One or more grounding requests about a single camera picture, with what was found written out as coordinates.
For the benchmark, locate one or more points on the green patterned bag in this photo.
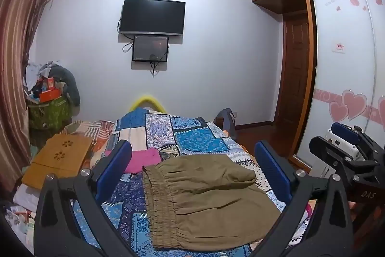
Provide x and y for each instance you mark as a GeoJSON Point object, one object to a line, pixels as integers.
{"type": "Point", "coordinates": [51, 114]}

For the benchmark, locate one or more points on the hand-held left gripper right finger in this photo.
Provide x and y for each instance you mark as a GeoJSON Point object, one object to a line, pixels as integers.
{"type": "Point", "coordinates": [272, 168]}

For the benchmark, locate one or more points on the brown striped curtain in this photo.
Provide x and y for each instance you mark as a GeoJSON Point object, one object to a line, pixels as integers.
{"type": "Point", "coordinates": [15, 64]}

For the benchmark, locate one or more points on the grey backpack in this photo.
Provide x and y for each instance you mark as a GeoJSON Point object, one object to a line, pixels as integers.
{"type": "Point", "coordinates": [225, 121]}

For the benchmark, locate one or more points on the wooden lap tray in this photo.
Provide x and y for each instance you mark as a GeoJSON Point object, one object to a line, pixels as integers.
{"type": "Point", "coordinates": [57, 160]}

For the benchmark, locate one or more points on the pink folded garment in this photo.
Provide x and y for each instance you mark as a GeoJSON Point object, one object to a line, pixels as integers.
{"type": "Point", "coordinates": [144, 159]}

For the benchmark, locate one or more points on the black wall television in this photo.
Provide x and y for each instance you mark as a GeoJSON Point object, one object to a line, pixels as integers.
{"type": "Point", "coordinates": [152, 16]}

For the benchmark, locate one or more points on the person's right forearm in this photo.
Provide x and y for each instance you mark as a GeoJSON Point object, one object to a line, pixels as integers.
{"type": "Point", "coordinates": [370, 224]}

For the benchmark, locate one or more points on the striped cloth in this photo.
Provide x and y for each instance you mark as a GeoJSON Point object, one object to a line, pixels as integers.
{"type": "Point", "coordinates": [96, 130]}

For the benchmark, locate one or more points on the small paper label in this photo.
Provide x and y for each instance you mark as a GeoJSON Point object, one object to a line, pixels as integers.
{"type": "Point", "coordinates": [339, 47]}

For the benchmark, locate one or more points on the grey plush toy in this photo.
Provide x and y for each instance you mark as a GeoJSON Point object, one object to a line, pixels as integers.
{"type": "Point", "coordinates": [70, 85]}

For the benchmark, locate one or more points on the khaki pants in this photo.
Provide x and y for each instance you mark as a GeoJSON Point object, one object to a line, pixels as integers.
{"type": "Point", "coordinates": [210, 199]}

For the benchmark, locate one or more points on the blue patchwork blanket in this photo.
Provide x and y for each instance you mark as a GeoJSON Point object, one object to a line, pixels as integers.
{"type": "Point", "coordinates": [195, 136]}

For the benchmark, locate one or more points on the small black monitor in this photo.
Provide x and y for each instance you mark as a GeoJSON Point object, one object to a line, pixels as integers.
{"type": "Point", "coordinates": [150, 48]}

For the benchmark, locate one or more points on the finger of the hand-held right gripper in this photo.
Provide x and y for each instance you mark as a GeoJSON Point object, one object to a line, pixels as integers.
{"type": "Point", "coordinates": [331, 151]}
{"type": "Point", "coordinates": [346, 131]}

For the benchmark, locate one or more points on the orange box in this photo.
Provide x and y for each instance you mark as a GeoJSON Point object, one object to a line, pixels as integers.
{"type": "Point", "coordinates": [51, 95]}

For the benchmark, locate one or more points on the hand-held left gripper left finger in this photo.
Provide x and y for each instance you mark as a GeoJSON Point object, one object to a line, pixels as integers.
{"type": "Point", "coordinates": [115, 165]}

